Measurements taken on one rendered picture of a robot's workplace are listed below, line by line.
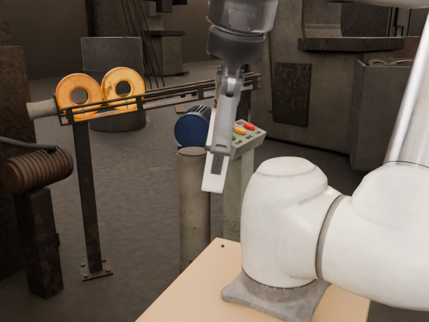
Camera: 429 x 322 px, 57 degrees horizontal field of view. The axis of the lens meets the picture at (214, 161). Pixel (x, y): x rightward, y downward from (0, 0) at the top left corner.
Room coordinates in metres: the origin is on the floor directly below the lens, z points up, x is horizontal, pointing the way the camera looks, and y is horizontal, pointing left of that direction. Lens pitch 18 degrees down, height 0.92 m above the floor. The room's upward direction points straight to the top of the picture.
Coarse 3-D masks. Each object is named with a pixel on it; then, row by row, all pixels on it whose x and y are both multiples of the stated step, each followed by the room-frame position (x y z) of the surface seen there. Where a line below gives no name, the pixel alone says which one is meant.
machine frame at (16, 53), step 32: (0, 0) 1.53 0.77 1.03; (0, 32) 1.51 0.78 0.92; (0, 64) 1.43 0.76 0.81; (0, 96) 1.42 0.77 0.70; (0, 128) 1.40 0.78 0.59; (32, 128) 1.51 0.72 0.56; (0, 160) 1.38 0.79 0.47; (0, 192) 1.36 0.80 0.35; (0, 224) 1.35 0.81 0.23; (0, 256) 1.33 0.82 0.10
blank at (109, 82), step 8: (112, 72) 1.43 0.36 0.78; (120, 72) 1.44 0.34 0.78; (128, 72) 1.45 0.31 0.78; (136, 72) 1.46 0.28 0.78; (104, 80) 1.42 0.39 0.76; (112, 80) 1.43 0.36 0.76; (120, 80) 1.44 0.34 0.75; (128, 80) 1.45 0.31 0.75; (136, 80) 1.46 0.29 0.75; (104, 88) 1.41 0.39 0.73; (112, 88) 1.43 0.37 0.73; (136, 88) 1.46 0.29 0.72; (144, 88) 1.48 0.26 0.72; (104, 96) 1.41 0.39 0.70; (112, 96) 1.43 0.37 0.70; (112, 104) 1.42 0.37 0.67; (136, 104) 1.46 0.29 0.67
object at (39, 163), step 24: (0, 168) 1.22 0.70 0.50; (24, 168) 1.20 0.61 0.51; (48, 168) 1.26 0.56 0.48; (72, 168) 1.34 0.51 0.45; (24, 192) 1.20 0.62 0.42; (48, 192) 1.26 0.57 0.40; (24, 216) 1.22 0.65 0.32; (48, 216) 1.25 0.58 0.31; (24, 240) 1.23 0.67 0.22; (48, 240) 1.23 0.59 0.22; (24, 264) 1.25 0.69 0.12; (48, 264) 1.22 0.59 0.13; (48, 288) 1.21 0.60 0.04
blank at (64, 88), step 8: (64, 80) 1.36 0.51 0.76; (72, 80) 1.37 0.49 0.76; (80, 80) 1.38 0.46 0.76; (88, 80) 1.39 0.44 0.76; (64, 88) 1.36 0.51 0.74; (72, 88) 1.37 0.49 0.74; (88, 88) 1.39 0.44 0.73; (96, 88) 1.40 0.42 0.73; (56, 96) 1.35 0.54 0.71; (64, 96) 1.36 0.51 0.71; (96, 96) 1.40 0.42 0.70; (64, 104) 1.36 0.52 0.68; (72, 104) 1.37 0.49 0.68; (64, 112) 1.35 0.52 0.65; (88, 112) 1.39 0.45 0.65
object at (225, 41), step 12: (216, 36) 0.52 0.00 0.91; (228, 36) 0.51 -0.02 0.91; (240, 36) 0.51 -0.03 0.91; (252, 36) 0.52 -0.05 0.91; (264, 36) 0.55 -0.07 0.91; (216, 48) 0.52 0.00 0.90; (228, 48) 0.52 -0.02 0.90; (240, 48) 0.51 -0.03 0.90; (252, 48) 0.52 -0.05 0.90; (228, 60) 0.52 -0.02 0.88; (240, 60) 0.52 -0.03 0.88; (252, 60) 0.53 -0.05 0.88; (228, 72) 0.52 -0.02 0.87
